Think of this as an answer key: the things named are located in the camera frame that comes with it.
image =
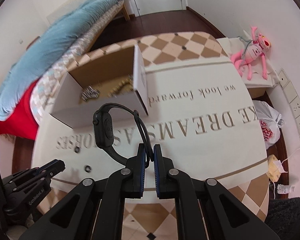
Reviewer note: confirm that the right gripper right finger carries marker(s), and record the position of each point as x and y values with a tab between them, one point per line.
165	188

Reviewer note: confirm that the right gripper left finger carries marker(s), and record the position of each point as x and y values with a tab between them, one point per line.
135	182

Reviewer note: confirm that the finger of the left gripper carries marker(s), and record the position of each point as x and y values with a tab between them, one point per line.
53	166

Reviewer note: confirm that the black smart watch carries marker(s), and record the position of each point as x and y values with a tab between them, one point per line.
104	132

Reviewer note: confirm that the red blanket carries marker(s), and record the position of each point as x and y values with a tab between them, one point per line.
21	122

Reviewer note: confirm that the cream printed table mat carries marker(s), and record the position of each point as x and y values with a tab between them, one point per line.
201	116

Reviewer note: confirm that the white cardboard box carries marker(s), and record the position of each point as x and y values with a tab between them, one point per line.
118	77

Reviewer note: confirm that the white plastic bag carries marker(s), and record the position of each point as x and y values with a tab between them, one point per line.
270	121

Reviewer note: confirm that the light blue blanket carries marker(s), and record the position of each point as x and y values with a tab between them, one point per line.
47	50

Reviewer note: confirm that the dark fuzzy sleeve right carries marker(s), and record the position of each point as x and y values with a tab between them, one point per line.
283	217

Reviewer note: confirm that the pink panther plush toy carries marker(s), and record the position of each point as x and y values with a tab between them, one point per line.
253	49

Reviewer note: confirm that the yellow charger with cable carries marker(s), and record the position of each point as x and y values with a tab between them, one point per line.
275	167

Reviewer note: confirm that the white wall power strip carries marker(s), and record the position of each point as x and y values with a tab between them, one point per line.
291	95

